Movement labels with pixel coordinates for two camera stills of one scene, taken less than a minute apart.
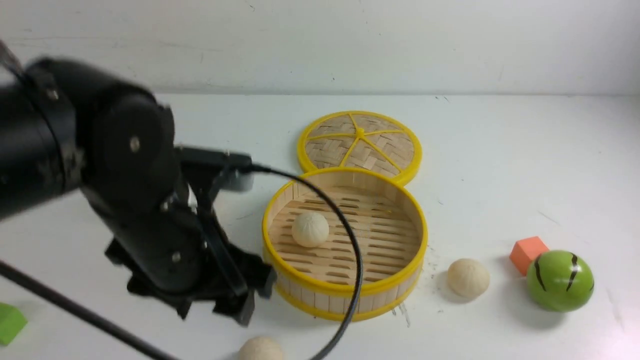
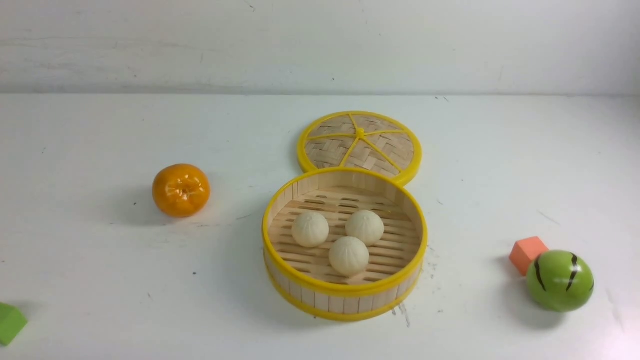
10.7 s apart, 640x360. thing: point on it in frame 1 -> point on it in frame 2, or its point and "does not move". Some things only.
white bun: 468,278 -> 365,225
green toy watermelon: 560,281 does not move
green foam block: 12,321 does not move
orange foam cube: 525,251 does not move
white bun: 310,229 does not move
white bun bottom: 260,347 -> 348,256
